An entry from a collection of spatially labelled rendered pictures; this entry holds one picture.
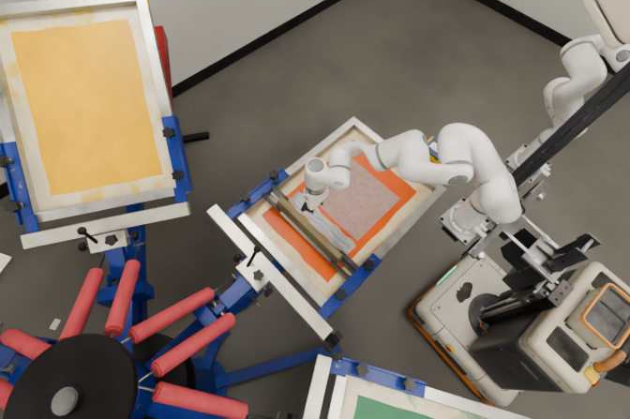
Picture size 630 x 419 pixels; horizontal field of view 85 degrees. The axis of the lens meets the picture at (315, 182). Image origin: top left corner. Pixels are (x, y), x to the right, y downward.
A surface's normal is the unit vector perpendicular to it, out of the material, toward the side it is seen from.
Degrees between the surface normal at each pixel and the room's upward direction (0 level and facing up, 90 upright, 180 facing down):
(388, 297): 0
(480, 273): 0
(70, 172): 32
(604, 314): 0
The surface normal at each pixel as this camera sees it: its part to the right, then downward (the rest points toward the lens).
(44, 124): 0.17, 0.04
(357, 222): 0.04, -0.49
